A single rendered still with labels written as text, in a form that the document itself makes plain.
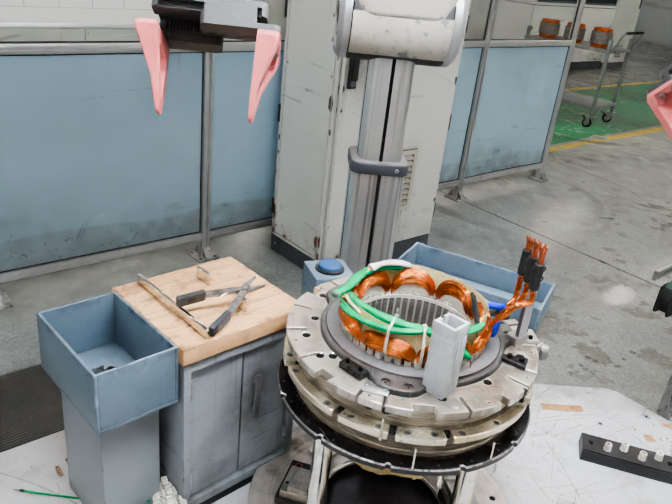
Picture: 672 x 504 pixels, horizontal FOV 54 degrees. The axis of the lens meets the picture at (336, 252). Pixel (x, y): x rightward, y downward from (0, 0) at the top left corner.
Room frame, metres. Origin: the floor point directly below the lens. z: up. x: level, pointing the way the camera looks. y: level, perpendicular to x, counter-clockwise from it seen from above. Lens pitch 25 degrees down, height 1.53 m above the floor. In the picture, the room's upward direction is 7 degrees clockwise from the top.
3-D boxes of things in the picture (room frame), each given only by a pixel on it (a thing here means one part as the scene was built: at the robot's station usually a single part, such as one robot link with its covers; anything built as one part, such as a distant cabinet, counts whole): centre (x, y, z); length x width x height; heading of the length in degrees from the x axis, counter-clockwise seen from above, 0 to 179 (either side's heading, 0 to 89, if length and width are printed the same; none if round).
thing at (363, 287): (0.79, -0.06, 1.12); 0.06 x 0.02 x 0.04; 139
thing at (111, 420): (0.70, 0.28, 0.92); 0.17 x 0.11 x 0.28; 46
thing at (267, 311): (0.81, 0.17, 1.05); 0.20 x 0.19 x 0.02; 136
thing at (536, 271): (0.72, -0.23, 1.21); 0.04 x 0.04 x 0.03; 49
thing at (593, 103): (7.68, -2.41, 0.51); 1.11 x 0.62 x 1.01; 49
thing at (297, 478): (0.72, 0.01, 0.83); 0.05 x 0.04 x 0.02; 167
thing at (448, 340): (0.61, -0.13, 1.14); 0.03 x 0.03 x 0.09; 49
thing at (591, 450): (0.90, -0.53, 0.79); 0.15 x 0.05 x 0.02; 76
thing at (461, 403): (0.73, -0.11, 1.09); 0.32 x 0.32 x 0.01
